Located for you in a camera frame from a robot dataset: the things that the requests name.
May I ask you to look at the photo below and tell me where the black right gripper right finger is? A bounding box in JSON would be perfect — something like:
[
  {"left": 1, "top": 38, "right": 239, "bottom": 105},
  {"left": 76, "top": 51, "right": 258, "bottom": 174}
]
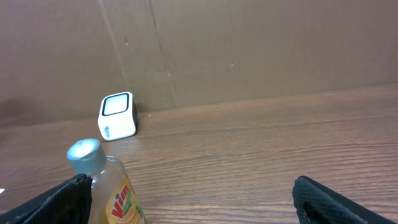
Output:
[{"left": 292, "top": 175, "right": 395, "bottom": 224}]

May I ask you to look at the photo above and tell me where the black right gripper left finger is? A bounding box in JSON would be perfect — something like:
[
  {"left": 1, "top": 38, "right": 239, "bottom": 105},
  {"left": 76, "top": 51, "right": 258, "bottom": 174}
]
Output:
[{"left": 1, "top": 174, "right": 93, "bottom": 224}]

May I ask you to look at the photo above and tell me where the yellow oil bottle silver cap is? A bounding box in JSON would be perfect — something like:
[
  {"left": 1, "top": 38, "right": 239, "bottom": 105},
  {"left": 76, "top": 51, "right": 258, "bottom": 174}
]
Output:
[{"left": 67, "top": 138, "right": 148, "bottom": 224}]

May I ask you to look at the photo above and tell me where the white barcode scanner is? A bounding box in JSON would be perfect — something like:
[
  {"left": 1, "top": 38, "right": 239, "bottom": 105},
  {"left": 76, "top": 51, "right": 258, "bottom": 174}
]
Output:
[{"left": 98, "top": 91, "right": 138, "bottom": 141}]

